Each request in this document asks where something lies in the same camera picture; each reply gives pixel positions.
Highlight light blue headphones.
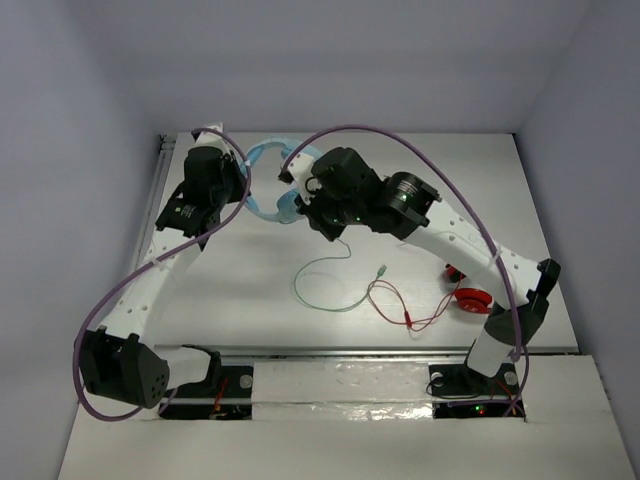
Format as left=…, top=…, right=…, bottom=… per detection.
left=246, top=137, right=302, bottom=224

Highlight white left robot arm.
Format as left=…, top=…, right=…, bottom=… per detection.
left=74, top=145, right=246, bottom=409

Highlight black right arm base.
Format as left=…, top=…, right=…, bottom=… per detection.
left=425, top=363, right=526, bottom=419

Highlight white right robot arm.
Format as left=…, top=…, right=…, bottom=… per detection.
left=285, top=147, right=561, bottom=393

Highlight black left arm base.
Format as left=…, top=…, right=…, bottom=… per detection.
left=158, top=365, right=254, bottom=421

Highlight red headphones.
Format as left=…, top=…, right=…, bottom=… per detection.
left=445, top=264, right=493, bottom=314

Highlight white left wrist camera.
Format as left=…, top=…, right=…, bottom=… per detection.
left=191, top=122, right=230, bottom=152

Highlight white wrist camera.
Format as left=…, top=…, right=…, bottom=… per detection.
left=191, top=122, right=230, bottom=152
left=278, top=153, right=315, bottom=185

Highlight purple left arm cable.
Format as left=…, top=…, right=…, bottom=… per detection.
left=72, top=127, right=252, bottom=422

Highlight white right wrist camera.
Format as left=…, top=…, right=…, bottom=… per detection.
left=278, top=153, right=315, bottom=185

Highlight red headphone cable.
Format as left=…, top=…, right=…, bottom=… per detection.
left=366, top=279, right=467, bottom=339

